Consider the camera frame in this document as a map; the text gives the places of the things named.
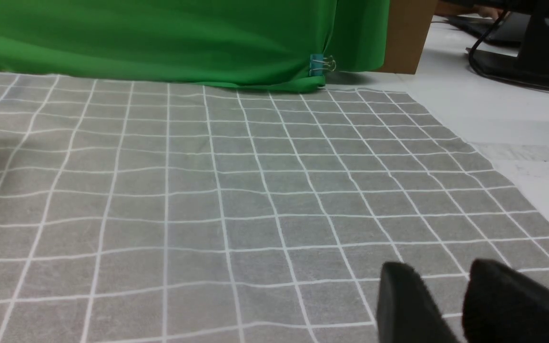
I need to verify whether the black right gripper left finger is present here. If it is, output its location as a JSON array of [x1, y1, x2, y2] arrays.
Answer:
[[376, 262, 458, 343]]

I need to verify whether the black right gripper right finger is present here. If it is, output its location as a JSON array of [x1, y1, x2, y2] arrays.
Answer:
[[462, 259, 549, 343]]

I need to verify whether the black monitor stand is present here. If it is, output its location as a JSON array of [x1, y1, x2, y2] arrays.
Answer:
[[468, 0, 549, 91]]

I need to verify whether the blue binder clip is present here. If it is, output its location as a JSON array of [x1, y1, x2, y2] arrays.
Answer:
[[309, 54, 337, 77]]

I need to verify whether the brown cardboard box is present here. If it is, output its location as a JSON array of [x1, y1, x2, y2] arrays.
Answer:
[[376, 0, 437, 75]]

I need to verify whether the green backdrop cloth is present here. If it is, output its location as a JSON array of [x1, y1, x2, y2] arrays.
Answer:
[[0, 0, 390, 93]]

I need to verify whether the grey checkered tablecloth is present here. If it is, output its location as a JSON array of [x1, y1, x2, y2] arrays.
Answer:
[[0, 73, 549, 343]]

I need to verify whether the black cable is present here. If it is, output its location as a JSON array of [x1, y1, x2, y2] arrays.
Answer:
[[465, 10, 549, 93]]

